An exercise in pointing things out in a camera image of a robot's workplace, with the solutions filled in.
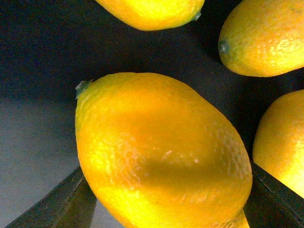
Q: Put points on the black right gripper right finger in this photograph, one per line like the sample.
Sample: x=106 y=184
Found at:
x=271 y=204

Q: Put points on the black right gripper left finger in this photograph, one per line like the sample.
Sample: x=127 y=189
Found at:
x=71 y=204

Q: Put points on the yellow lemon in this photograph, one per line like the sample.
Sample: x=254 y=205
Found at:
x=158 y=155
x=263 y=38
x=153 y=15

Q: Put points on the yellow lemon right edge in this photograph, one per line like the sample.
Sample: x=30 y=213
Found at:
x=279 y=142

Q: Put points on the yellow lemon top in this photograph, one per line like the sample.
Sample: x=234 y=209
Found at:
x=153 y=15

